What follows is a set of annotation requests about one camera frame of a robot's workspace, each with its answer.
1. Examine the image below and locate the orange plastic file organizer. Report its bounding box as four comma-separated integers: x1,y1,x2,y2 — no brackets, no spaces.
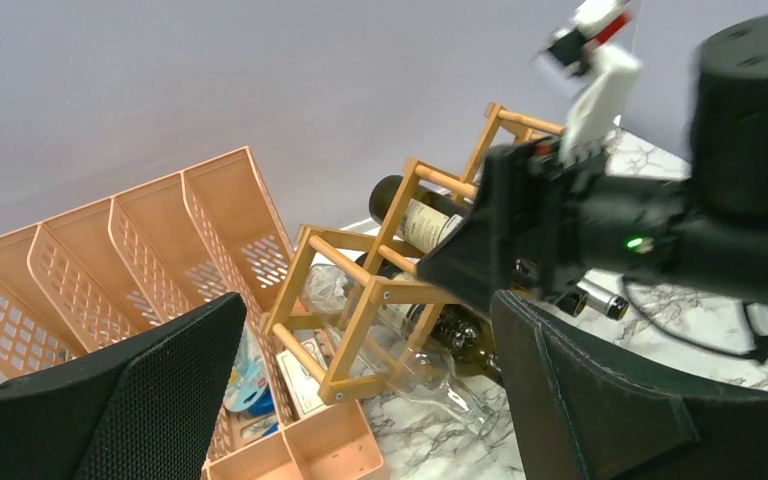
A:
0,147,390,479

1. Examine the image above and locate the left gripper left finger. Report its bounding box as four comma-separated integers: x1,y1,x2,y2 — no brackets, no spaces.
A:
0,292,247,479

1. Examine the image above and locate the wooden wine rack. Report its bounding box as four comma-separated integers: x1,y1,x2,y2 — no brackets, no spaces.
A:
262,103,563,405

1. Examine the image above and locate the clear glass bottle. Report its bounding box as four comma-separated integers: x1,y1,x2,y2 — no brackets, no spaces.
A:
299,264,499,437

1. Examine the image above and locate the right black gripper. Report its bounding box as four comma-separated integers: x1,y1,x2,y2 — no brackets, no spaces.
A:
416,142,689,315

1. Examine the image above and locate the blue item in organizer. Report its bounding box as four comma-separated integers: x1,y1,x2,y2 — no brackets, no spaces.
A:
222,326,278,442

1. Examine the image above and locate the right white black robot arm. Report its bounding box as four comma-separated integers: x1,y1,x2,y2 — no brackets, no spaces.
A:
416,1,768,363

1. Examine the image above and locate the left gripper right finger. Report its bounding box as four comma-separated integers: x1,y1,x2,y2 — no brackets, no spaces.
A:
491,291,768,479

